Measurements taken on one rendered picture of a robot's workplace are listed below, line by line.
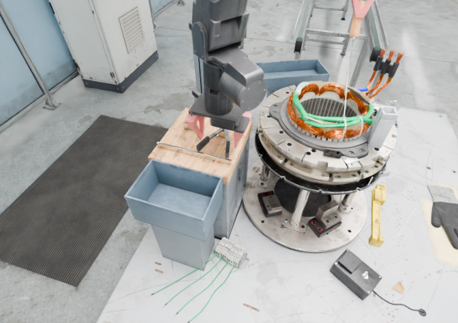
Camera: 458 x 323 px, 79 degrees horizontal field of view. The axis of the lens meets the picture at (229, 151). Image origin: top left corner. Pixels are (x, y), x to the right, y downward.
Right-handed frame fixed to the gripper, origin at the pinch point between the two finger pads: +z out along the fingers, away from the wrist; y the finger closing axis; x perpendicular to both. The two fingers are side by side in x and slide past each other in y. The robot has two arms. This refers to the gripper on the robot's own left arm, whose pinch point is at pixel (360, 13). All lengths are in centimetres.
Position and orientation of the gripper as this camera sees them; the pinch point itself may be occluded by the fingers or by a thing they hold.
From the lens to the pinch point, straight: 61.7
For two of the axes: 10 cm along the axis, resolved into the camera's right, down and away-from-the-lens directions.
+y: 3.6, -3.6, 8.6
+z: -0.2, 9.2, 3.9
